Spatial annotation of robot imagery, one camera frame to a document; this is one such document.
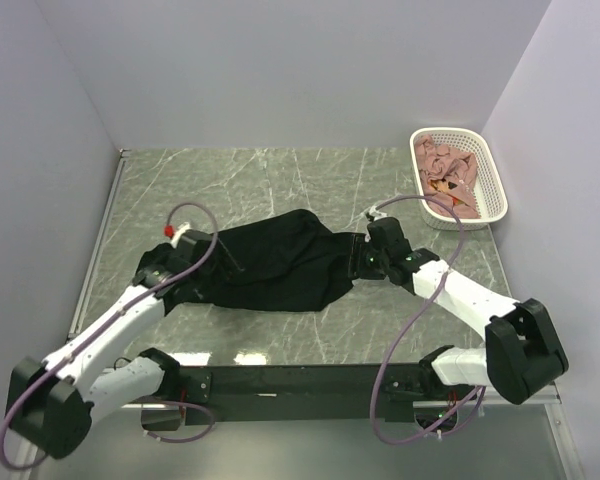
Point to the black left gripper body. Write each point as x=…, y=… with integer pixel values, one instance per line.
x=197, y=276

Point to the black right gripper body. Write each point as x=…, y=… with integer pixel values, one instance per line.
x=374, y=262

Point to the black t shirt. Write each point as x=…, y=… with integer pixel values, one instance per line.
x=292, y=263

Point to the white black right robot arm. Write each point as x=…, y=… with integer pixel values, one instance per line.
x=521, y=351

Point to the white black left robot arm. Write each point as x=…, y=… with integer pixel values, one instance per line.
x=53, y=403

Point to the pink t shirt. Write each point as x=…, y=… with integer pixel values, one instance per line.
x=448, y=175

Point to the white perforated plastic basket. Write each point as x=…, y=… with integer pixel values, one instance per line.
x=489, y=192

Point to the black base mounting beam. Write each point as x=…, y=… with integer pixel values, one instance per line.
x=311, y=392

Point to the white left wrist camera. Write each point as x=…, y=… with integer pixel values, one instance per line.
x=175, y=233

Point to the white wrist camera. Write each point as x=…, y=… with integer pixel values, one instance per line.
x=175, y=233
x=373, y=214

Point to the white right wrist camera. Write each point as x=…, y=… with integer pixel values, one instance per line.
x=373, y=214

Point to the aluminium extrusion rail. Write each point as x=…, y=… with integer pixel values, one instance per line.
x=547, y=395

